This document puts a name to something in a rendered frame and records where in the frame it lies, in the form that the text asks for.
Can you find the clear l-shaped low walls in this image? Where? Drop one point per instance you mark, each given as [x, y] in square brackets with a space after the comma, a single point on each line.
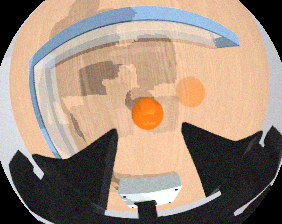
[45, 70]

